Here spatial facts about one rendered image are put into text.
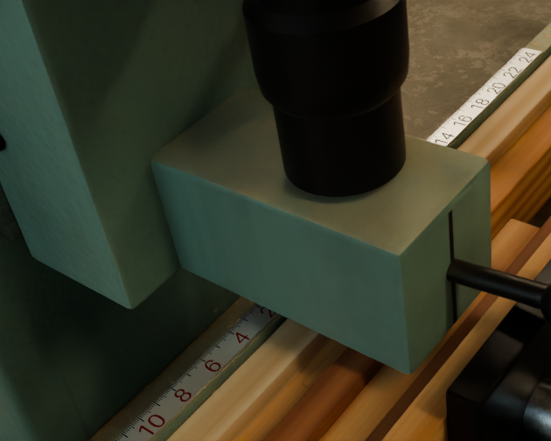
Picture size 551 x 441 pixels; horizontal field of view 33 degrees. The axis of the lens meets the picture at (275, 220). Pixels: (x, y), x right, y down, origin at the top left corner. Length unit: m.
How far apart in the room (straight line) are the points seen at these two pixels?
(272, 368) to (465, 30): 2.27
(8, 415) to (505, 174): 0.32
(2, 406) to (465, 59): 2.07
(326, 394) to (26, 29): 0.19
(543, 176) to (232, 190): 0.23
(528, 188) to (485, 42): 2.05
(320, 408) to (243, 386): 0.04
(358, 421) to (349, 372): 0.02
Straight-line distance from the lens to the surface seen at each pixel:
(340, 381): 0.41
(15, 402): 0.56
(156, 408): 0.41
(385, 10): 0.33
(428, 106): 2.33
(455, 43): 2.59
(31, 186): 0.44
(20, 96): 0.40
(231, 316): 0.67
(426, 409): 0.36
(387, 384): 0.41
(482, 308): 0.43
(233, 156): 0.41
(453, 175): 0.38
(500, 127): 0.55
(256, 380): 0.42
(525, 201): 0.55
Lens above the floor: 1.26
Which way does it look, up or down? 39 degrees down
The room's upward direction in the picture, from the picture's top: 11 degrees counter-clockwise
